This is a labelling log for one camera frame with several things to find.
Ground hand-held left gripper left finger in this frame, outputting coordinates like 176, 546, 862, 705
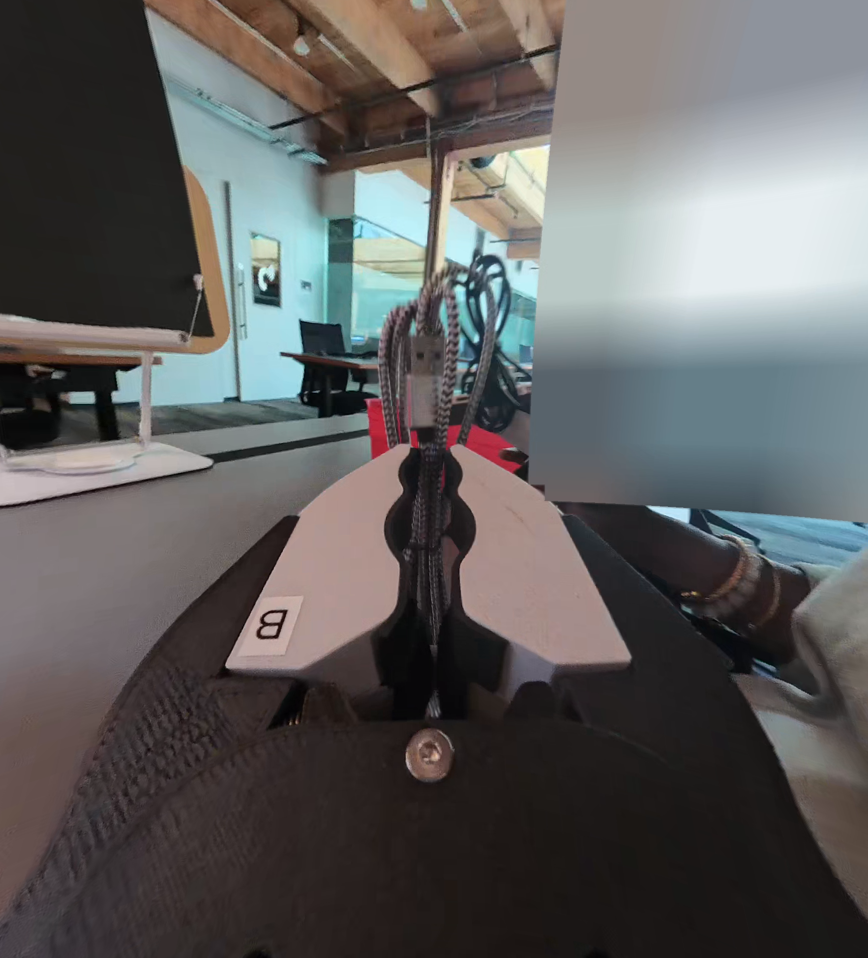
226, 445, 414, 697

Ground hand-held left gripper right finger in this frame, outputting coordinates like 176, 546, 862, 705
445, 445, 633, 693

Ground red plastic bin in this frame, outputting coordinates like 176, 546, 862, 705
366, 397, 532, 474

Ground grey braided usb cable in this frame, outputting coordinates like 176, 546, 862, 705
376, 262, 501, 719

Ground black cable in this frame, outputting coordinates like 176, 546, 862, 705
455, 253, 538, 437

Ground person's right hand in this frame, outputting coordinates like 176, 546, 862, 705
557, 501, 736, 600

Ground white board stand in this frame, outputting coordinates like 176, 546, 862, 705
0, 273, 215, 508

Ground black office chair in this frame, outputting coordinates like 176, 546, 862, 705
299, 319, 378, 416

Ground wooden rounded panel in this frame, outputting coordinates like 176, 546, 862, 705
179, 165, 234, 354

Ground framed logo sign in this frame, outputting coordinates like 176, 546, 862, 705
250, 232, 283, 308

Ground person's beige sweater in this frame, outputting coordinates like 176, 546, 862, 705
733, 524, 868, 958

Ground black board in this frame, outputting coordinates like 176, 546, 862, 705
0, 0, 215, 339

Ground gold bracelet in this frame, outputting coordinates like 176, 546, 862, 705
679, 533, 753, 609

